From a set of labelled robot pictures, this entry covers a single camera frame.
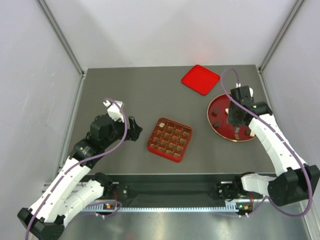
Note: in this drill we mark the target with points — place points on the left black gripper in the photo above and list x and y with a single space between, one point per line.
133 133

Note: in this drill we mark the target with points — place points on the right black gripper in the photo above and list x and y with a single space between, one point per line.
231 120

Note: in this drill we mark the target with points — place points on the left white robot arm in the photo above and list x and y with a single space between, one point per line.
47 218

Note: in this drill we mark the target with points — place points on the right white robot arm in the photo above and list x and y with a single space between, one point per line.
295 180

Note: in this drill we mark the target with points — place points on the brown chocolate at plate edge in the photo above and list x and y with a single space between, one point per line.
236 136

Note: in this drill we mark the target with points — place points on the red chocolate box tray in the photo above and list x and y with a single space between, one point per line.
171 141

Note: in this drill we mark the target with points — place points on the round red plate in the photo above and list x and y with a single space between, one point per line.
221 103

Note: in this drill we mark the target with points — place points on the red square box lid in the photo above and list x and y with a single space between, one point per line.
200 79

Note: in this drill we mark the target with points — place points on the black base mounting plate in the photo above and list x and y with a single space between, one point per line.
172 190

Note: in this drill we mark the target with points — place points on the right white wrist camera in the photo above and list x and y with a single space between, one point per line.
251 92

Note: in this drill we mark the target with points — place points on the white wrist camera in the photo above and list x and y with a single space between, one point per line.
251 92
113 111

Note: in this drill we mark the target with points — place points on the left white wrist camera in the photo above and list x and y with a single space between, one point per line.
113 111

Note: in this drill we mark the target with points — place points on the aluminium front rail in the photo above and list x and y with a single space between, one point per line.
89 199

